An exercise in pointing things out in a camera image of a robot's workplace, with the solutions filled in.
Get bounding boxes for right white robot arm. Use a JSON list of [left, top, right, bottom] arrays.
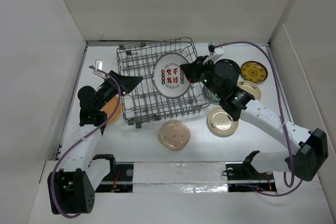
[[180, 56, 328, 182]]

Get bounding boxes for cream plate with black print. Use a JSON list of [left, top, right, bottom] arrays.
[[237, 80, 261, 101]]

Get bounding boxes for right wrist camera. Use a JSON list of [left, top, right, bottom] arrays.
[[208, 43, 224, 63]]

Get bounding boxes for blue floral teal plate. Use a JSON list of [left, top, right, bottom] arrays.
[[203, 86, 220, 105]]

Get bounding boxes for cream plate with gold centre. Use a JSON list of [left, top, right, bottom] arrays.
[[207, 107, 239, 137]]

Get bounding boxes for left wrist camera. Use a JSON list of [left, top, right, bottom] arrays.
[[93, 60, 103, 73]]

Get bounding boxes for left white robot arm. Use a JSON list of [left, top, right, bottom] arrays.
[[47, 71, 143, 219]]

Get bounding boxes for brown translucent square plate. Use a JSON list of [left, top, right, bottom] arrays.
[[157, 120, 191, 152]]

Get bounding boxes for grey wire dish rack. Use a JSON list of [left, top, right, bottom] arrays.
[[117, 37, 209, 128]]

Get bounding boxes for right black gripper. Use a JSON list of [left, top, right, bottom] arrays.
[[180, 56, 223, 99]]

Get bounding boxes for yellow and brown patterned plate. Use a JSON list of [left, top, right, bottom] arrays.
[[240, 61, 268, 83]]

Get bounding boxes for white plate with red characters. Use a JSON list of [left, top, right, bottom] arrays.
[[152, 52, 191, 99]]

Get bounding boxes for orange woven round plate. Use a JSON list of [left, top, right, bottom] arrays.
[[99, 95, 123, 124]]

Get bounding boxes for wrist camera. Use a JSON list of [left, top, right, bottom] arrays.
[[208, 43, 224, 63], [93, 60, 103, 73]]

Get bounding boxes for black round plate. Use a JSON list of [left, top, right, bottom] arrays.
[[214, 59, 240, 83]]

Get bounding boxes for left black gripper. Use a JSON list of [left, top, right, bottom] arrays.
[[96, 71, 142, 110]]

